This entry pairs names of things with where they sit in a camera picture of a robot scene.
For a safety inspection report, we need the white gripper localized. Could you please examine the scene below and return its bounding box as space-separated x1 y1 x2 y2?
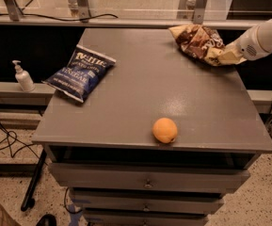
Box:
217 26 269 65

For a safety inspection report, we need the brown chip bag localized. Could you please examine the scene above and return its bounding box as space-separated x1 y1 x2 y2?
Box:
169 24 226 66

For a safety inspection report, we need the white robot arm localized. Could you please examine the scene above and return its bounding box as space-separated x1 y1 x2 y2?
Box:
218 19 272 65

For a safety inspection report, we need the blue kettle chip bag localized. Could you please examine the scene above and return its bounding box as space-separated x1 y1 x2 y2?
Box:
43 45 116 103

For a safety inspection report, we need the orange fruit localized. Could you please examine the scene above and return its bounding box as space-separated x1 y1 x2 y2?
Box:
152 118 178 144

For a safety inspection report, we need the grey drawer cabinet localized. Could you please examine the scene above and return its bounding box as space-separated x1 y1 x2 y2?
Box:
33 28 272 226

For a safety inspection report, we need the white pump bottle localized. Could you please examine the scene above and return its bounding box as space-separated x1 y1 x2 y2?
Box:
12 60 35 92

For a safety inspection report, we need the black shoe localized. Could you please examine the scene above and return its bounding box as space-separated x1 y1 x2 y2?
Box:
36 214 56 226

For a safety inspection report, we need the black table leg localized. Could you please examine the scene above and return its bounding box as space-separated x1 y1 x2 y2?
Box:
21 151 47 212

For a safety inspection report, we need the metal railing frame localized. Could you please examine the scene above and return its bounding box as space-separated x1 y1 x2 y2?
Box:
0 0 264 30

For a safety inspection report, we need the black cable on ledge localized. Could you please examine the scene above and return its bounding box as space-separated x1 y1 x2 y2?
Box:
0 12 119 23

